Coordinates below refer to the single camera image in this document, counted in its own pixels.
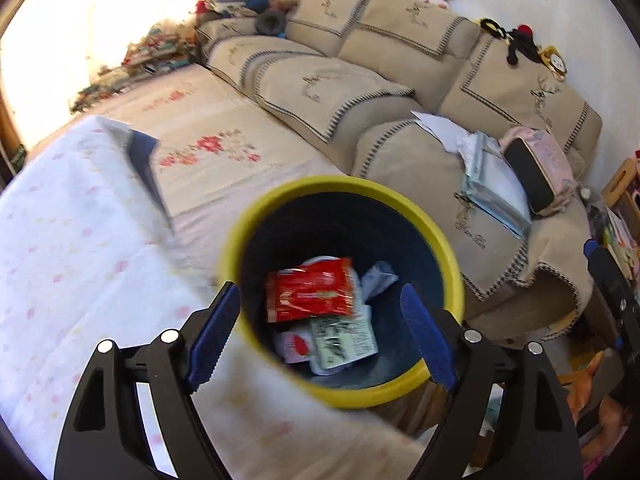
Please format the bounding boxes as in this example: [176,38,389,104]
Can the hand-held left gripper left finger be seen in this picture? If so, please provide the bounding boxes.
[54,281,242,480]

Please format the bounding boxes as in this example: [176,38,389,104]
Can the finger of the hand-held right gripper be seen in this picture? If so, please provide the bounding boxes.
[583,240,640,356]

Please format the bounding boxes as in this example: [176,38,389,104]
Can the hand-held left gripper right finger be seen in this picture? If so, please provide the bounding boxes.
[400,282,583,480]

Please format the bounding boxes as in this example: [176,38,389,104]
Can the grey foil packet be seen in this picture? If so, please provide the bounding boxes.
[359,260,399,306]

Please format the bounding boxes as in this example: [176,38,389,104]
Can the beige and green carton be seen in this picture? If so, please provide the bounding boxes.
[309,312,378,376]

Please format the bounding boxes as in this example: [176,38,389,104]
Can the white red wrapper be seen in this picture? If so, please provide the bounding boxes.
[274,322,316,363]

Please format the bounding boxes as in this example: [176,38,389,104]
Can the red snack packet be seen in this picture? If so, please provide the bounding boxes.
[265,257,357,323]

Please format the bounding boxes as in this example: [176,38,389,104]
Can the yellow and blue trash bin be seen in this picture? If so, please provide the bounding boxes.
[218,175,465,409]

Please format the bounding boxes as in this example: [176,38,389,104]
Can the wooden box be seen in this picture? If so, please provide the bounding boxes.
[602,157,640,206]

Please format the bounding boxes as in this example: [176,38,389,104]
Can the orange plush toy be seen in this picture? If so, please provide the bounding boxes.
[557,350,632,441]

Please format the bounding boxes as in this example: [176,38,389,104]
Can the pink and black bag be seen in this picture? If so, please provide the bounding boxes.
[502,127,581,217]

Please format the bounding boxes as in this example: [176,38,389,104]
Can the stack of papers and folders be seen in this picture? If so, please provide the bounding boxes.
[454,131,533,238]

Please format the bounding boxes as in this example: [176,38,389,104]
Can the white spotted tablecloth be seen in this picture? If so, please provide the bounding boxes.
[0,115,426,480]

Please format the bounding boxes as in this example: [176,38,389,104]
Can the white loose papers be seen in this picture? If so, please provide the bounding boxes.
[410,110,481,153]

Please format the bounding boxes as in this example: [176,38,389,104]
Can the lion plush toy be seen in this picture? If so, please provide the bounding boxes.
[540,46,569,81]

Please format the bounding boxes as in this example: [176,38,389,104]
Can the floral beige sheet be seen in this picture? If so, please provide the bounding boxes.
[70,65,351,281]

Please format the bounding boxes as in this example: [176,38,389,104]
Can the black and yellow plush toy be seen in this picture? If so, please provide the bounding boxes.
[475,17,543,66]

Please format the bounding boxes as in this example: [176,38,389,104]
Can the beige sofa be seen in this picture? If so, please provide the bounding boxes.
[195,0,603,346]

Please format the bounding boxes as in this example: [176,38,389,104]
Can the set of embroidered sofa covers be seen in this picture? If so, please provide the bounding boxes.
[196,0,593,338]

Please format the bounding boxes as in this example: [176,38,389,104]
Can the pile of books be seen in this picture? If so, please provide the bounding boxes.
[70,30,198,111]

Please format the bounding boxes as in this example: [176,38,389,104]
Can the grey round cushion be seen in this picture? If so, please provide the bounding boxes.
[255,10,287,37]

